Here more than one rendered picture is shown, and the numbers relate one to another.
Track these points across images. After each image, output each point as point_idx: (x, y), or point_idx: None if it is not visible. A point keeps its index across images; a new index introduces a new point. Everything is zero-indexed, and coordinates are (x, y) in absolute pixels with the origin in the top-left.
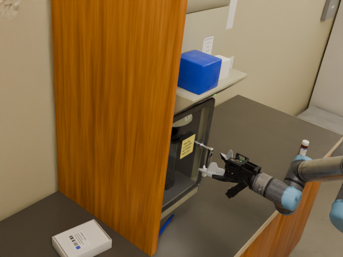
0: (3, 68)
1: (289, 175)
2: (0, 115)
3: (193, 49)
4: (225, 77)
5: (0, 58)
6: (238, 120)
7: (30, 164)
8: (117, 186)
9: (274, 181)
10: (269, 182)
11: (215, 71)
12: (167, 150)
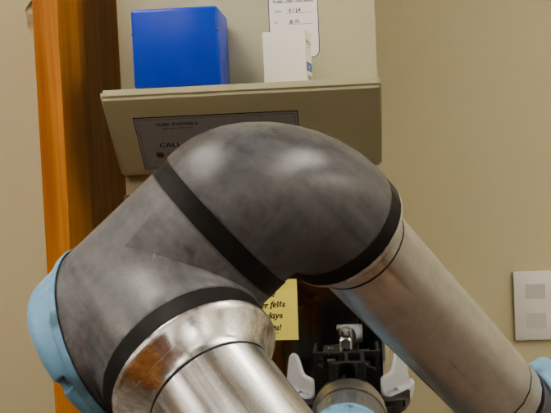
0: (35, 132)
1: None
2: (25, 223)
3: (230, 20)
4: (296, 80)
5: (32, 111)
6: None
7: None
8: None
9: (343, 392)
10: (327, 394)
11: (193, 36)
12: (61, 224)
